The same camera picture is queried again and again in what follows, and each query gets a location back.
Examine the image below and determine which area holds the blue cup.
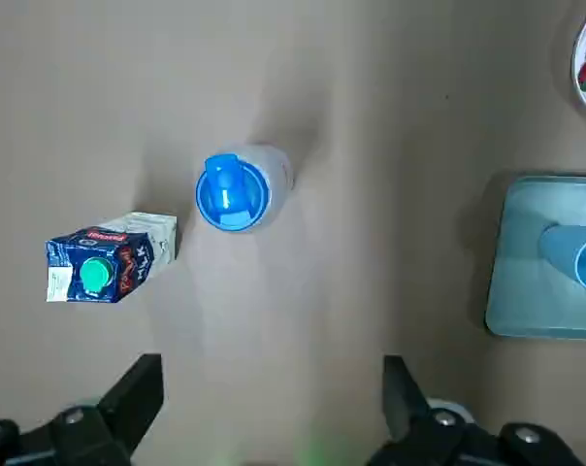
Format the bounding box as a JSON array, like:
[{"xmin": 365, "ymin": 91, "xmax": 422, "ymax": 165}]
[{"xmin": 538, "ymin": 223, "xmax": 586, "ymax": 312}]

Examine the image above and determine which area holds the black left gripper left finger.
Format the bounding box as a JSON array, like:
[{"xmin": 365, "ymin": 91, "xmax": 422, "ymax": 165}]
[{"xmin": 0, "ymin": 353, "xmax": 164, "ymax": 466}]

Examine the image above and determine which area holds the blue white milk carton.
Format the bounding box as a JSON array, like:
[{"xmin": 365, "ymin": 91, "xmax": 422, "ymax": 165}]
[{"xmin": 45, "ymin": 212, "xmax": 178, "ymax": 304}]

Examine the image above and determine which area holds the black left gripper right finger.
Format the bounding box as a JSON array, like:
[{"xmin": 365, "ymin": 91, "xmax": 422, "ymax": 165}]
[{"xmin": 368, "ymin": 355, "xmax": 585, "ymax": 466}]

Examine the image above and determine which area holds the teal rectangular tray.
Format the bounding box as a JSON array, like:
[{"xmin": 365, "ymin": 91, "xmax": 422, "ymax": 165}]
[{"xmin": 485, "ymin": 175, "xmax": 586, "ymax": 341}]

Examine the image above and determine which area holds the clear bottle with blue lid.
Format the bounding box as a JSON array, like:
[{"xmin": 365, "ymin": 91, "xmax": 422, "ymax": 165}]
[{"xmin": 195, "ymin": 143, "xmax": 294, "ymax": 232}]

